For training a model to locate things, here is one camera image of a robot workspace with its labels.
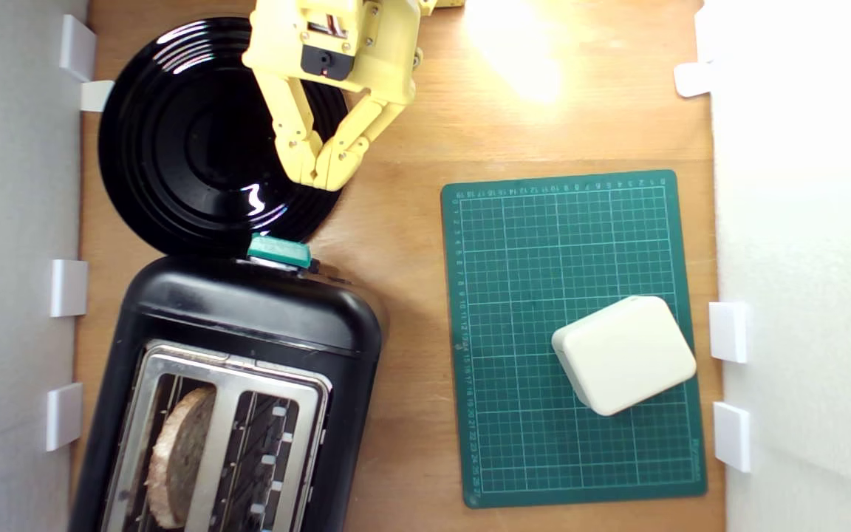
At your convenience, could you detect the white rounded block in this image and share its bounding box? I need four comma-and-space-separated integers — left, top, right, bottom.
550, 295, 698, 417

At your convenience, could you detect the black ribbed plate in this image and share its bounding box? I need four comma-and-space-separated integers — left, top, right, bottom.
98, 16, 351, 259

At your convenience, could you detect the green cutting mat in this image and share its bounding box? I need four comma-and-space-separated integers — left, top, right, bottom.
440, 169, 708, 510

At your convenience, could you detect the white wall clip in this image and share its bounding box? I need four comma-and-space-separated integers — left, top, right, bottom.
708, 301, 751, 364
46, 381, 84, 452
79, 79, 115, 114
713, 401, 753, 474
674, 61, 715, 99
59, 14, 97, 83
50, 259, 89, 318

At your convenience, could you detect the brown bread slice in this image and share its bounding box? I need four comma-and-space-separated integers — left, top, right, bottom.
145, 385, 218, 531

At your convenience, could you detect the black two-slot toaster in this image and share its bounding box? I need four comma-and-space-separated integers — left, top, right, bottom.
67, 255, 384, 532

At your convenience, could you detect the green-taped toaster lever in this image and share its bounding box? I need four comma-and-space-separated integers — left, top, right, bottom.
247, 233, 313, 269

